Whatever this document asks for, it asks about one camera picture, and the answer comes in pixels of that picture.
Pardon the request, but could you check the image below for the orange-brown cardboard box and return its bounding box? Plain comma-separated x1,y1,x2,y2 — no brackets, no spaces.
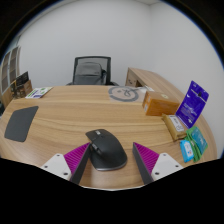
142,91,181,117

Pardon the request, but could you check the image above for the small brown cardboard box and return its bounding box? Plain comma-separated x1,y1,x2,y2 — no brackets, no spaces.
9,81,18,99

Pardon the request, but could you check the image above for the wooden side desk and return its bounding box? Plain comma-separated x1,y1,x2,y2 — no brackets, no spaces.
125,67,188,101

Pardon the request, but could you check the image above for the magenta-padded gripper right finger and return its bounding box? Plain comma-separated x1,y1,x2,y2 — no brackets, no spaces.
132,142,184,185

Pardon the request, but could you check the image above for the blue wipes packet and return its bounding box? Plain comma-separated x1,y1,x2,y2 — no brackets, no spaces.
179,139,195,164

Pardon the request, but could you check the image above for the tan small packet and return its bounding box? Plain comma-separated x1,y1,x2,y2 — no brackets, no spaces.
161,113,188,141

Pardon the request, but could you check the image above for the green wipes packet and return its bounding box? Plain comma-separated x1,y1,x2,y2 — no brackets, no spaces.
185,125,209,163

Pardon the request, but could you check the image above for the round grey printed disc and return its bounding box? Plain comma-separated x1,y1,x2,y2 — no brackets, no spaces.
107,85,148,103

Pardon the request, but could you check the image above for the purple standing package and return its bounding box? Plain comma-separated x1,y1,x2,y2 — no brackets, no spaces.
175,80,210,129

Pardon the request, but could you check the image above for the grey backpack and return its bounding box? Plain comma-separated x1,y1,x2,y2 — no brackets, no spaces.
73,61,108,86

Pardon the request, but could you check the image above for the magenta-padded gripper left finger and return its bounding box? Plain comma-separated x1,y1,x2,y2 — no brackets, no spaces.
42,142,92,185

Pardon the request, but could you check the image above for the black mesh office chair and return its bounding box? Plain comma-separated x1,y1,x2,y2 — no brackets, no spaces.
66,55,119,87

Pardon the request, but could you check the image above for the black flat box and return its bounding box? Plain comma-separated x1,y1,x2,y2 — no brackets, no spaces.
14,70,30,87

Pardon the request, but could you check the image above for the dark grey computer mouse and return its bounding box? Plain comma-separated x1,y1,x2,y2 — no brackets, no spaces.
85,128,128,172

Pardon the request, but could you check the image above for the dark grey mouse pad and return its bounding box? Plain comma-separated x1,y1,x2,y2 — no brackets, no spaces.
4,105,40,143

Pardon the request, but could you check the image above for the white green purple printed sheet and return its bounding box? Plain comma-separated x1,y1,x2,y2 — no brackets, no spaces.
25,86,54,100

